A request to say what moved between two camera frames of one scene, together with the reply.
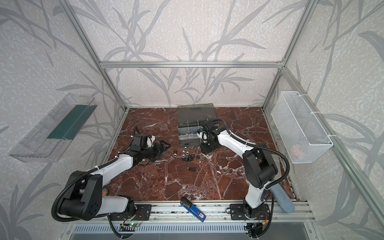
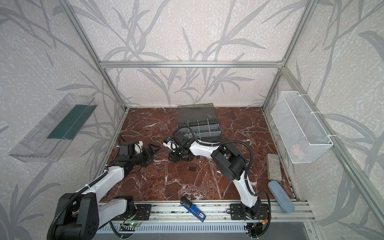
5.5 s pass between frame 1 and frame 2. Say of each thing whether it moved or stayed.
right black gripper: moved
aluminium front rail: stayed
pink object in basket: stayed
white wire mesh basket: stayed
